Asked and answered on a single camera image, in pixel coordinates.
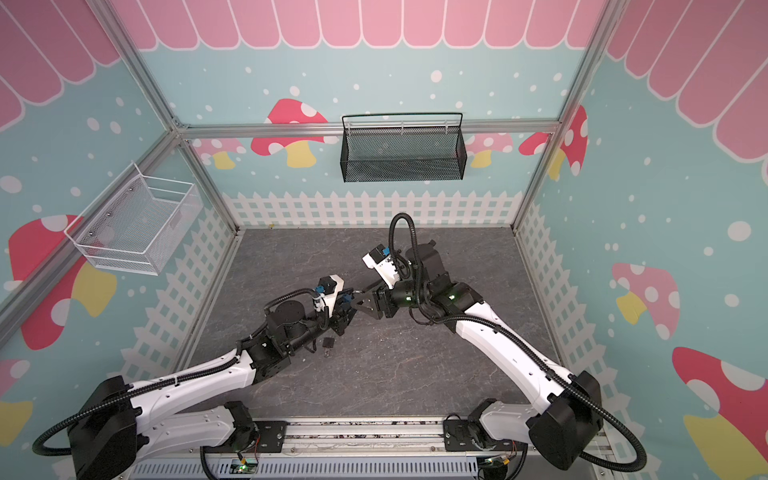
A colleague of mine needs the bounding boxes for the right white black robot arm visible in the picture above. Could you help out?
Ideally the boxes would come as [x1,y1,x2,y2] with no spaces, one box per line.
[352,242,604,470]

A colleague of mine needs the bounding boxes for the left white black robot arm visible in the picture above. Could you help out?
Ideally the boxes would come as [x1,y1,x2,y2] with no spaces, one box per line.
[65,288,355,479]

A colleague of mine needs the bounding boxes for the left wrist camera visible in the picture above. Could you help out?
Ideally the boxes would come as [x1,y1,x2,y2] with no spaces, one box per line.
[313,275,344,313]

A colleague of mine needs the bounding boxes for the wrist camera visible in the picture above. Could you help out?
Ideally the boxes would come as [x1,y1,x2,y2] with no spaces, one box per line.
[363,244,400,290]
[313,275,344,313]

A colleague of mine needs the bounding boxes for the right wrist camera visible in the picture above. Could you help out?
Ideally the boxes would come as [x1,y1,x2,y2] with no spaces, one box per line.
[363,244,400,290]

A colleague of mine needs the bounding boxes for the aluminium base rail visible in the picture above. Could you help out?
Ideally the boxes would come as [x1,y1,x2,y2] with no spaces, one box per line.
[113,415,619,480]

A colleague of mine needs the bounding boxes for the black mesh wall basket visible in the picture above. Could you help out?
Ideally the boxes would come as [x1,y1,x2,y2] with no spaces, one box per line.
[340,112,468,183]

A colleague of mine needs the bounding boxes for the white vented cable duct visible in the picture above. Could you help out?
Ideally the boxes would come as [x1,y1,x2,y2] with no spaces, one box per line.
[128,458,481,480]

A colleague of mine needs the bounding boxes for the white mesh wall basket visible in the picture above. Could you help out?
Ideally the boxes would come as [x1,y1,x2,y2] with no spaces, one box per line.
[64,164,203,276]

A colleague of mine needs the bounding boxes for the right black corrugated cable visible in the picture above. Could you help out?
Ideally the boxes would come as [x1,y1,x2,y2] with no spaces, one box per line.
[388,212,648,473]

